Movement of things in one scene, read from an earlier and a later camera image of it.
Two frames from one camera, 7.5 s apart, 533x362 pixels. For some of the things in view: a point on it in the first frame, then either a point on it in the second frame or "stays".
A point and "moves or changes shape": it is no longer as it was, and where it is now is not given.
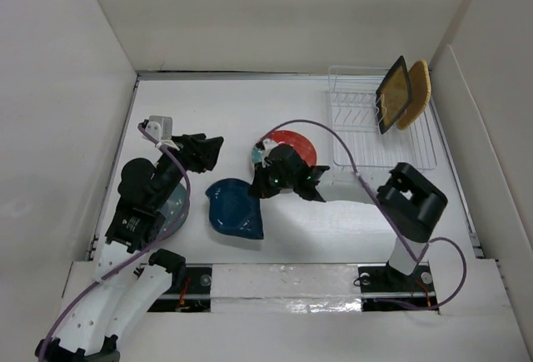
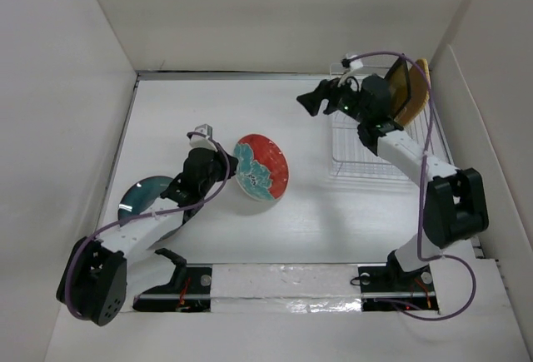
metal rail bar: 295,295 stays
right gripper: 261,185 -> 312,101
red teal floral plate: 274,138 moves or changes shape
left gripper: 200,155 -> 217,156
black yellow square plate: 393,95 stays
